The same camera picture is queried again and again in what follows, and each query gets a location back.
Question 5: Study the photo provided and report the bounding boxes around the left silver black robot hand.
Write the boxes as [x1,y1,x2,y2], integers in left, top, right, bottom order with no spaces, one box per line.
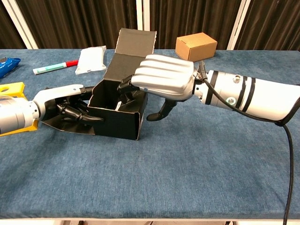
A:
[32,84,105,125]

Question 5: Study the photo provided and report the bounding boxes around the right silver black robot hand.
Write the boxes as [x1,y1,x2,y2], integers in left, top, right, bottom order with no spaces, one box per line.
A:
[116,54,196,122]

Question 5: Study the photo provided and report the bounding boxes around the black paper box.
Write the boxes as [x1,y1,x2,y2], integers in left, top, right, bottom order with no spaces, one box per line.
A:
[43,28,157,141]

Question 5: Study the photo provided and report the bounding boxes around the brown cardboard box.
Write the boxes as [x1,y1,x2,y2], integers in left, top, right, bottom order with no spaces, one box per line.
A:
[175,32,218,64]

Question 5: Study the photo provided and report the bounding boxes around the green red marker pen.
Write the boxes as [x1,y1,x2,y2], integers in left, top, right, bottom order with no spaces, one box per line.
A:
[32,60,79,75]

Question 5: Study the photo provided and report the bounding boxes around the yellow test tube rack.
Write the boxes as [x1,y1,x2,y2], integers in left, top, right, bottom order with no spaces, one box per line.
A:
[0,82,39,137]

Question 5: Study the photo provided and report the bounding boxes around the white plastic packet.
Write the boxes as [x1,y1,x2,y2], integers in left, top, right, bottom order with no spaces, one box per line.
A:
[75,45,107,75]

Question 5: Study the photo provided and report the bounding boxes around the blue cookie packet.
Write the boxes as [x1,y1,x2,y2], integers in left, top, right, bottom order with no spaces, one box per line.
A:
[0,57,21,79]

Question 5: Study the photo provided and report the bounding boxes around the blue table mat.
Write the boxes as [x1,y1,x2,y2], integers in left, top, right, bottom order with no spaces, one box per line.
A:
[0,48,300,222]

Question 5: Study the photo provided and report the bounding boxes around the white aluminium frame post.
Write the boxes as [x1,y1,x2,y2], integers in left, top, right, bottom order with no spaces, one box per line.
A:
[136,0,150,31]
[226,0,251,50]
[1,0,38,49]

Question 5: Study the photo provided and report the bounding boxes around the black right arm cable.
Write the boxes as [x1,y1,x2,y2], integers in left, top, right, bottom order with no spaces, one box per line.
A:
[198,60,300,225]

